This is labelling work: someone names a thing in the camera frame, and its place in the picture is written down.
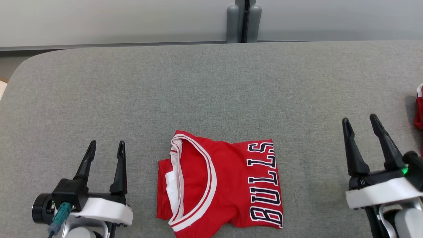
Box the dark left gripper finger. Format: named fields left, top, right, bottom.
left=109, top=141, right=128, bottom=196
left=73, top=140, right=97, bottom=182

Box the grey partition post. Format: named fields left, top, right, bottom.
left=226, top=0, right=262, bottom=44

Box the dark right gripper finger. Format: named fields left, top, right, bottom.
left=342, top=118, right=371, bottom=178
left=370, top=114, right=407, bottom=171

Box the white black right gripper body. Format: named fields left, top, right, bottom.
left=345, top=170, right=423, bottom=210

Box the red white basketball shirt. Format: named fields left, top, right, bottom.
left=156, top=130, right=284, bottom=238
left=414, top=84, right=423, bottom=130

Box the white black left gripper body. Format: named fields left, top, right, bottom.
left=70, top=192, right=134, bottom=227

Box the teal cable connector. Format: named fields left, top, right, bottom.
left=48, top=202, right=73, bottom=236

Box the white perforated basket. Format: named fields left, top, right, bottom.
left=0, top=77, right=9, bottom=101

